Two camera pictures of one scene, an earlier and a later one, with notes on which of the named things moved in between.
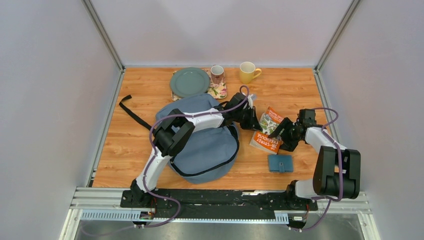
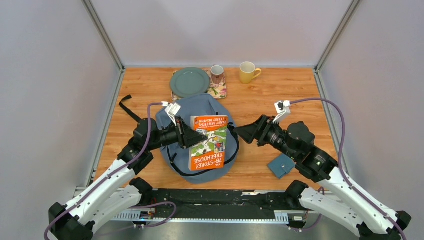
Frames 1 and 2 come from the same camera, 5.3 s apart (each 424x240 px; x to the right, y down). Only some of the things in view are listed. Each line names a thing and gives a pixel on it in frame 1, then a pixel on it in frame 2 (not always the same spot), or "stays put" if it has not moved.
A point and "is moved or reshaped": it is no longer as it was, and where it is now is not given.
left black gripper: [254, 123] → [187, 137]
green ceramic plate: [189, 81] stays put
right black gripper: [285, 123] → [258, 130]
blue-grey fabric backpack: [211, 152] stays put
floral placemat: [218, 90] stays put
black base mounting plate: [199, 204] stays put
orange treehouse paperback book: [268, 121] is moved or reshaped
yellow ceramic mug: [247, 72] stays put
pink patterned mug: [217, 72] stays put
